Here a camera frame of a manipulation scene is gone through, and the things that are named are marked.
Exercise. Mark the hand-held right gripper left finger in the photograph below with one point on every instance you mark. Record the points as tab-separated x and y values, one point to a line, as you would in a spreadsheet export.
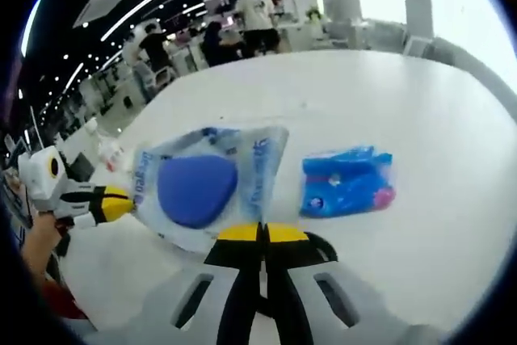
169	304

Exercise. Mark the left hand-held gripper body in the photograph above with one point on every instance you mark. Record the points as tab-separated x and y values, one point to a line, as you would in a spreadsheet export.
40	179

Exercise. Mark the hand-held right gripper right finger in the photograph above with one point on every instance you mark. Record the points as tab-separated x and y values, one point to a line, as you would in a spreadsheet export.
363	312

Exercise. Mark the blue oval pad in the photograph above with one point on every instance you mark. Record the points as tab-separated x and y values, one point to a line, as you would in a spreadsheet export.
194	189

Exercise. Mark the blue tissue packet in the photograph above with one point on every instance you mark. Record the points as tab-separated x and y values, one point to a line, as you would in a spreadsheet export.
343	187

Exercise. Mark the clear plastic bag blue print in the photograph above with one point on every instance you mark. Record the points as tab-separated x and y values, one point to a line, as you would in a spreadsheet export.
262	167

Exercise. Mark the person's left hand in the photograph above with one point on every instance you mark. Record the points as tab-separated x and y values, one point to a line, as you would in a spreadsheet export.
42	234

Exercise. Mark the ceiling air vent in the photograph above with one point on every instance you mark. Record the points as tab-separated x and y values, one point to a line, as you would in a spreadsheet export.
101	7

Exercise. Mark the white table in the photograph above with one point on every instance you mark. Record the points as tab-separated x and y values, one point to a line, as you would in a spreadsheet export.
363	98

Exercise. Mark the green potted plant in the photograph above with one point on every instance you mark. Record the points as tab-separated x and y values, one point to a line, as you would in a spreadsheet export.
315	14

